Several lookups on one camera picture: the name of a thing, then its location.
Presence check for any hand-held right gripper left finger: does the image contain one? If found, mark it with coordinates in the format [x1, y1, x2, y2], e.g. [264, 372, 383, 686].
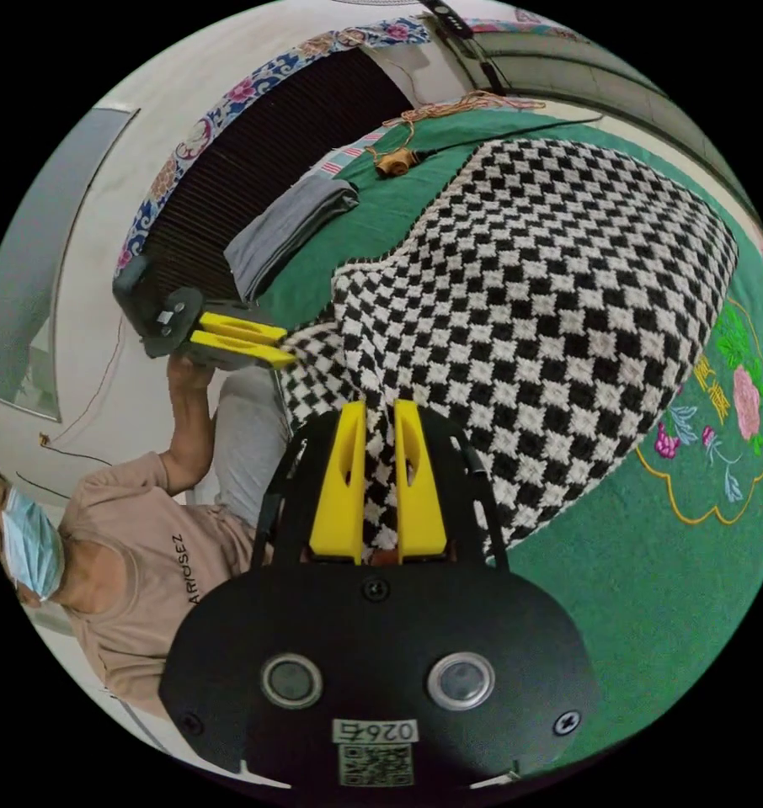
[308, 401, 367, 564]

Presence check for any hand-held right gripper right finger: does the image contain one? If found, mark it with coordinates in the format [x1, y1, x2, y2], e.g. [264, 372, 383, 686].
[393, 399, 450, 565]

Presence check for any black and white houndstooth jacket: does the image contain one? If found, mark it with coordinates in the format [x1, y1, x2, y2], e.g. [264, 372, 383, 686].
[277, 138, 739, 556]

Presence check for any person's left forearm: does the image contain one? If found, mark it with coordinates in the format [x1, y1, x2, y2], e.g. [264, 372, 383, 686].
[160, 397, 220, 500]

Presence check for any person's left hand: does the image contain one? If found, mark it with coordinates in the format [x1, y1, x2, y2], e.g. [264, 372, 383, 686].
[166, 350, 222, 415]

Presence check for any grey pile of clothes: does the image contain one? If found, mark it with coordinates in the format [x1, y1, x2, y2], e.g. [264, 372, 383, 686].
[223, 176, 360, 301]

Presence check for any floral cloth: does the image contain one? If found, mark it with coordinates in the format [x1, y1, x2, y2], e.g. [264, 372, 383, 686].
[115, 15, 433, 273]

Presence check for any dark ribbed panel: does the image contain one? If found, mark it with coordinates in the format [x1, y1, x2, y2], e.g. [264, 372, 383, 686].
[144, 47, 420, 298]

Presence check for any bed with green cover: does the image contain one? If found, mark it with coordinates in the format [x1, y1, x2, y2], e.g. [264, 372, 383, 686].
[254, 100, 763, 778]

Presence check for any person's body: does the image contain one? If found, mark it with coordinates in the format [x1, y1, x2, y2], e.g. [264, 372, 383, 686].
[0, 369, 294, 720]

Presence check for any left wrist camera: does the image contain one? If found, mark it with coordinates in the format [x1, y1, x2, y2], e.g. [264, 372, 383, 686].
[113, 255, 168, 342]

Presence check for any orange cord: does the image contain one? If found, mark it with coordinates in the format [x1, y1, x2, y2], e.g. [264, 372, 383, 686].
[363, 90, 547, 165]

